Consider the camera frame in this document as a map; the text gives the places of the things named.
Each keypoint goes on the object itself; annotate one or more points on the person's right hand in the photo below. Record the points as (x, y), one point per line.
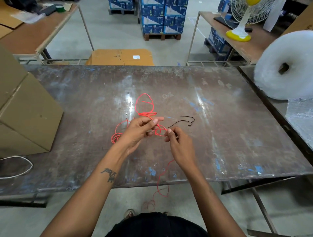
(181, 147)

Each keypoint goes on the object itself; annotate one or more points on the large brown cardboard box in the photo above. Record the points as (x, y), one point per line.
(22, 107)

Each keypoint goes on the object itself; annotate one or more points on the person's shoe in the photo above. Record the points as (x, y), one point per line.
(128, 213)

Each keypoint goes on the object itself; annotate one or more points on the wooden pallet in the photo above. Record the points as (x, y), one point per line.
(162, 36)

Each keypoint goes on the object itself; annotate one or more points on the brown work table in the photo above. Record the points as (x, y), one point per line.
(31, 34)

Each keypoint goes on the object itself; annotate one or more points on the person's black clothing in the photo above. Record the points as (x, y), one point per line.
(156, 225)

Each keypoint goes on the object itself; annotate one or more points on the flattened cardboard sheets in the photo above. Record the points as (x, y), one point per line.
(8, 20)

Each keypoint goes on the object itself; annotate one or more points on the pile of blue cartons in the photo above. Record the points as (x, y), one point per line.
(218, 42)

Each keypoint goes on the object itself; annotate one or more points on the brown side table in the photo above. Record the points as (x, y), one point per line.
(234, 41)

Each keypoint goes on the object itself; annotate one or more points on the flat cardboard box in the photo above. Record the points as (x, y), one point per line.
(121, 57)

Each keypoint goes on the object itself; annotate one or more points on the stack of blue boxes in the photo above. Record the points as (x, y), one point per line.
(162, 16)

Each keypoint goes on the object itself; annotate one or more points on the clear plastic bag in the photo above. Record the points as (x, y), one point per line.
(28, 16)

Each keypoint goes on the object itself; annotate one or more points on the metal work table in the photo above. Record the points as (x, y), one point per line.
(156, 127)

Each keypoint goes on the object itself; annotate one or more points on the person's left forearm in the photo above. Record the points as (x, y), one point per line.
(86, 195)

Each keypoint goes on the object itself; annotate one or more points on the green tape roll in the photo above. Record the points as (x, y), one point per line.
(60, 8)

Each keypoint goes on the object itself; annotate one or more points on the bubble wrap roll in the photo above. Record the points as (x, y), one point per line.
(288, 66)

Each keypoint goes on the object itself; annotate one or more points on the black flat device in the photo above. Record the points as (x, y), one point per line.
(226, 22)

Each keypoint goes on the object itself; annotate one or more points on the person's left hand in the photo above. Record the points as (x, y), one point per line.
(135, 135)

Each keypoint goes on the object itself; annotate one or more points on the white and yellow table fan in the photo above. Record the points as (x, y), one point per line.
(244, 19)

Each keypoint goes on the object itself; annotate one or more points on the person's right forearm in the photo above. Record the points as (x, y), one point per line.
(212, 202)

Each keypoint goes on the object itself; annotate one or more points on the person's right thumb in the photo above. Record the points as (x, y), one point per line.
(171, 133)

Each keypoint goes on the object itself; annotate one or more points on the person's left thumb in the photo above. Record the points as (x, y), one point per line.
(144, 122)

